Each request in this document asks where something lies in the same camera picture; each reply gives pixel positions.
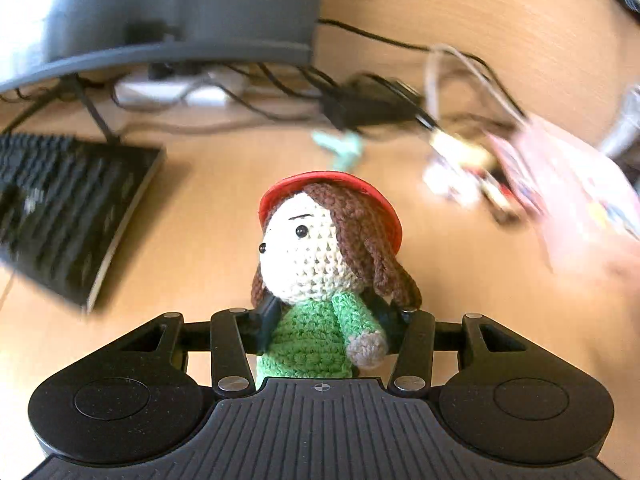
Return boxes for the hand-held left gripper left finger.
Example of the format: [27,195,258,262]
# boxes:
[115,294,282,400]

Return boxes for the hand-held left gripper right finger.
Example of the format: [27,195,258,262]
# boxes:
[362,294,527,399]

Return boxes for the crochet doll with red hat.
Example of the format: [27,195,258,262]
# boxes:
[250,171,424,380]

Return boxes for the pink cardboard box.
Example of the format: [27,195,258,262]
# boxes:
[487,114,640,277]

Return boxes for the red black batteries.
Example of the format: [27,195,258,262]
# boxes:
[479,172,527,224]

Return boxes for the yellow white small packet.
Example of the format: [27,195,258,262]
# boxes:
[422,129,490,205]

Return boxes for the teal small toy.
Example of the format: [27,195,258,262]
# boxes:
[312,130,364,171]

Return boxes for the black keyboard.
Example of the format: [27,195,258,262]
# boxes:
[0,132,167,314]

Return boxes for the white power strip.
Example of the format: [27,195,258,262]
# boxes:
[114,67,247,109]

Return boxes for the dark grey monitor stand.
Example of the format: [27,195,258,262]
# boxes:
[0,0,328,94]

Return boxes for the grey looped cable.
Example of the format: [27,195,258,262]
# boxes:
[424,45,529,122]

